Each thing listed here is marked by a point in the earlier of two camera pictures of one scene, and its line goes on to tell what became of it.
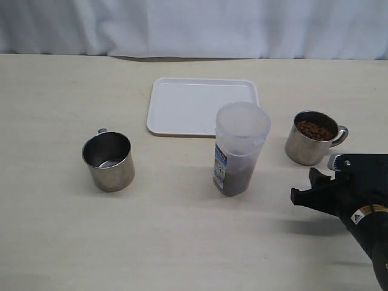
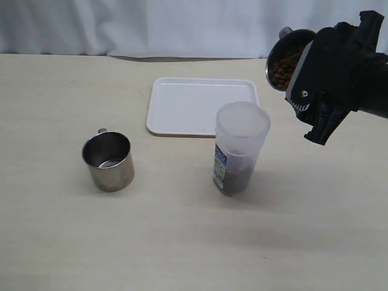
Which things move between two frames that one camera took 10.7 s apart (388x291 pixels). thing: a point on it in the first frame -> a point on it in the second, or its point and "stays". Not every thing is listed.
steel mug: (108, 156) stays
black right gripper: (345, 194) -> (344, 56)
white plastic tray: (188, 107) stays
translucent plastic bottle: (241, 129) stays
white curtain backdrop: (175, 30) stays
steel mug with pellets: (312, 134) -> (286, 55)
